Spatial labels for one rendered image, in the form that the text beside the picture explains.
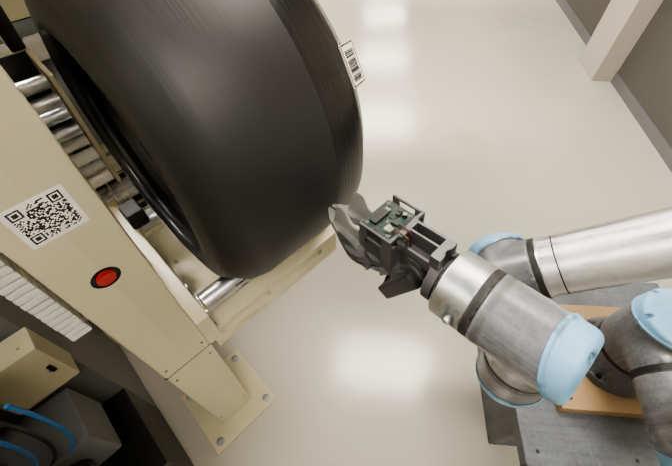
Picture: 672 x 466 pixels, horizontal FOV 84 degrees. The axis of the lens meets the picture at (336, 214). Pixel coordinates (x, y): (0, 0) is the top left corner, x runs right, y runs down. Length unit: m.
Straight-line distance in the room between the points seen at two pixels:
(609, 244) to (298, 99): 0.43
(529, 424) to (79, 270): 1.00
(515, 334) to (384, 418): 1.24
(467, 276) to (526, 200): 1.94
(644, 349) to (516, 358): 0.58
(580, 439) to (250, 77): 1.05
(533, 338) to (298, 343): 1.36
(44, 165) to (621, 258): 0.71
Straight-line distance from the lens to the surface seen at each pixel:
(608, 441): 1.19
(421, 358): 1.71
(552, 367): 0.44
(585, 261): 0.58
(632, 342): 1.02
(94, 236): 0.66
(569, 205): 2.46
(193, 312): 0.76
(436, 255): 0.45
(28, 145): 0.55
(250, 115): 0.45
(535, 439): 1.11
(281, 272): 0.86
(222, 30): 0.47
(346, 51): 0.55
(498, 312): 0.44
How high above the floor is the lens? 1.60
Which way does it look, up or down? 51 degrees down
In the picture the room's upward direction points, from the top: straight up
